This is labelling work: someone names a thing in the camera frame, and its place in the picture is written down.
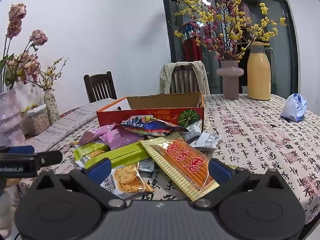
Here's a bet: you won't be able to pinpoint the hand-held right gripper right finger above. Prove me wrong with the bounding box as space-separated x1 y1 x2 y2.
193 158 290 209

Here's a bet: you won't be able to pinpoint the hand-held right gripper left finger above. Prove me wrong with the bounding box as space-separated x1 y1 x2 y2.
31 158 127 210

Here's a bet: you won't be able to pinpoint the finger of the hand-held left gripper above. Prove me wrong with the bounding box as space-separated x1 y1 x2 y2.
0 145 35 155
34 150 63 169

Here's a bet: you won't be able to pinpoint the green cookie packet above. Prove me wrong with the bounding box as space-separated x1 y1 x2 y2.
73 142 111 169

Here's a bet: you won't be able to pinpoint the clear orange cracker packet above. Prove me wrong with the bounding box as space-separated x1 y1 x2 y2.
101 164 155 196

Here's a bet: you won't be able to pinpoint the white snack packet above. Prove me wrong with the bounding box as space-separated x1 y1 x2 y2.
189 132 223 151
182 120 203 142

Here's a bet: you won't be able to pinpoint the long light green box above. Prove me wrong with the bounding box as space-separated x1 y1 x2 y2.
99 141 152 169

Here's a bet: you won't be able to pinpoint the gold orange biscuit stick packet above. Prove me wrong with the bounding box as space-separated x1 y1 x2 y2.
139 132 220 202

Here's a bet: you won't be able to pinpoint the pink-purple snack packet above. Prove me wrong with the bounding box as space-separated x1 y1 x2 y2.
99 126 144 151
78 124 116 146

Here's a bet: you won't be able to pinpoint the small silver snack packet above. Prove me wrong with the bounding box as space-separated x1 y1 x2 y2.
139 159 156 172

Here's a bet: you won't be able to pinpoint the shiny blue red snack packet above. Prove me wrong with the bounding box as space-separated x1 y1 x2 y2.
121 116 189 139

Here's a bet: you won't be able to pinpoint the red cardboard box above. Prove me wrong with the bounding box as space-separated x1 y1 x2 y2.
97 92 205 134

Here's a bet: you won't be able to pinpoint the patterned storage box white lid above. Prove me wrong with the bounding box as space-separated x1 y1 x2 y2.
21 104 51 137

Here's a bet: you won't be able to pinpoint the large pink white vase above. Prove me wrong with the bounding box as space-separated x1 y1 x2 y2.
0 89 26 147

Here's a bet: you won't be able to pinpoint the yellow flower sprig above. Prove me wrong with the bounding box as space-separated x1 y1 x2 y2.
20 103 39 117

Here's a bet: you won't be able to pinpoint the small floral vase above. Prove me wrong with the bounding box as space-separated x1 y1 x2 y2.
44 89 61 126

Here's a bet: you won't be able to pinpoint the thin yellow flower twigs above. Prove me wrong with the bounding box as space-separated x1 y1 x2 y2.
24 57 69 92

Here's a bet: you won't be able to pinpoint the pink ceramic vase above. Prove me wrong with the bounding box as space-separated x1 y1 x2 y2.
216 60 244 100

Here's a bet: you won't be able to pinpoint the dark wooden chair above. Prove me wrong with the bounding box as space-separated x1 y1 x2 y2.
83 71 118 103

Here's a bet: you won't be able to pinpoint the blue white plastic bag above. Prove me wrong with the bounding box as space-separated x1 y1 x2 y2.
280 93 308 123

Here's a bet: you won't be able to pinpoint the yellow thermos jug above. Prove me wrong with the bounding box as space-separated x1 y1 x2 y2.
247 42 276 101

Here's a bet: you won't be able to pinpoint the chair with beige jacket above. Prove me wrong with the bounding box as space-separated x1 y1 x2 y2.
159 60 211 96

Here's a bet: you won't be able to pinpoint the wooden chair with jacket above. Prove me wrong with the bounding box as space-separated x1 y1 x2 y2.
170 61 204 94

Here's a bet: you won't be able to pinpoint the red hanging garment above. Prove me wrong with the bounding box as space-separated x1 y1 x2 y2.
181 22 203 62

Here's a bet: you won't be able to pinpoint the dark pink blossom branches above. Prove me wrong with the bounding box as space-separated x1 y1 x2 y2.
196 0 242 61

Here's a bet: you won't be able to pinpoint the dried pink roses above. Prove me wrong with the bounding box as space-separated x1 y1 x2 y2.
0 3 48 93

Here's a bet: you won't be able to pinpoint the dark framed glass door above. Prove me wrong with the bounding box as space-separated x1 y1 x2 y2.
161 0 300 96

